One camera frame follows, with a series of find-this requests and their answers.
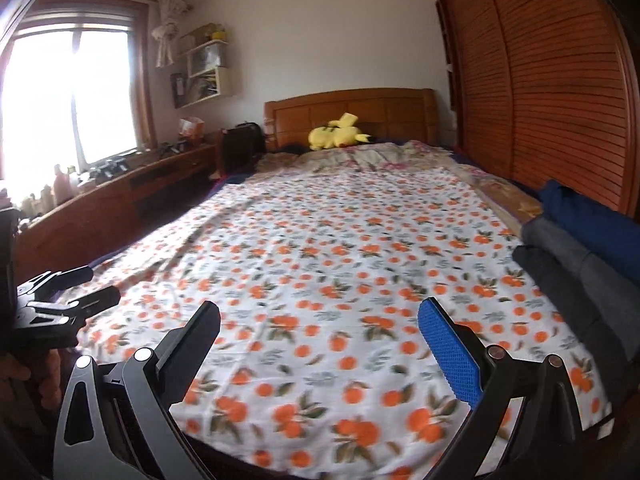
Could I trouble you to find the wooden desk cabinet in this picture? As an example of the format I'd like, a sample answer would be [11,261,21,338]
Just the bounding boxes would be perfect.
[14,144,216,283]

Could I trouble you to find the orange print bed sheet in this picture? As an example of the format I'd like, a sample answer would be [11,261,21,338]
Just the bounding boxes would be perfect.
[79,167,608,479]

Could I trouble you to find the white wall shelf unit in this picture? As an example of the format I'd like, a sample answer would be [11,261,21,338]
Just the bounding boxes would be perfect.
[170,23,231,110]

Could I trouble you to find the wooden bed headboard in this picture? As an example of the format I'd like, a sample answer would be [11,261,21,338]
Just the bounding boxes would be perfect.
[263,86,442,154]

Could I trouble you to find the folded dark grey clothes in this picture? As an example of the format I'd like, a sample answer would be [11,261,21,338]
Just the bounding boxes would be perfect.
[512,217,639,390]

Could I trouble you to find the bright window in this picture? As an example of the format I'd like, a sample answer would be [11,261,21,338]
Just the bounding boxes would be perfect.
[1,0,157,200]

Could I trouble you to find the dark chair by bed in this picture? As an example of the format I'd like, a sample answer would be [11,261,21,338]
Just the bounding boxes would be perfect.
[218,122,267,176]

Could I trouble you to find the orange bag on desk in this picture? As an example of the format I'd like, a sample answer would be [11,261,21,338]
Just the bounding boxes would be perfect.
[179,117,205,142]

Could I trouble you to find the wooden louvered wardrobe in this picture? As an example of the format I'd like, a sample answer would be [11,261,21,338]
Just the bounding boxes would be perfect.
[437,0,639,216]

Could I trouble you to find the navy blue suit jacket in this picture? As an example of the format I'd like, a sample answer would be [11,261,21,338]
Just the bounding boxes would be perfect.
[538,180,640,284]

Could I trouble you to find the yellow Pikachu plush toy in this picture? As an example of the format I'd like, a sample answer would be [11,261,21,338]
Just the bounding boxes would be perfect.
[308,113,371,151]

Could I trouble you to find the person's left hand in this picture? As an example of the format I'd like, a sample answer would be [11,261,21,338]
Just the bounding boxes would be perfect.
[0,350,62,411]

